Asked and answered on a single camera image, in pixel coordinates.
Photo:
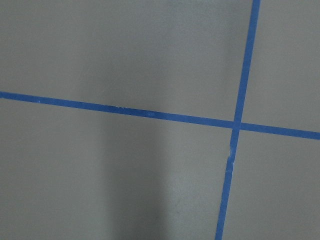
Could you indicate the crossing blue tape line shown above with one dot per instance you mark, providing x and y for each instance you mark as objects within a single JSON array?
[{"x": 243, "y": 87}]

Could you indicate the long blue tape line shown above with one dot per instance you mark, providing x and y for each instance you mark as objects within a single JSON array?
[{"x": 161, "y": 115}]

